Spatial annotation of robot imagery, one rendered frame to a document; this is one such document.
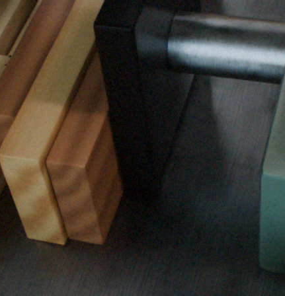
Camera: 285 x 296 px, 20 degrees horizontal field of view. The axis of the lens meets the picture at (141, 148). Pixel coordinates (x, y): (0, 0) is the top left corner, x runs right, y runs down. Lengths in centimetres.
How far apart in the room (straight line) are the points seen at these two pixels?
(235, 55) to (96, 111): 6
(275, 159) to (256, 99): 11
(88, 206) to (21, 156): 3
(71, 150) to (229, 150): 9
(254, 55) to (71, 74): 7
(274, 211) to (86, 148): 7
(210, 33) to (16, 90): 8
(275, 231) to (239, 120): 9
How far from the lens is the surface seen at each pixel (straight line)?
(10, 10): 38
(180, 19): 32
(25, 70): 33
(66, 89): 31
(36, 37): 35
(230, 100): 37
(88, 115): 30
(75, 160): 29
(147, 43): 29
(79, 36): 33
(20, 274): 33
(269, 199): 28
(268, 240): 30
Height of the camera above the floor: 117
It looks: 49 degrees down
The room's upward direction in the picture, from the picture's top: 9 degrees counter-clockwise
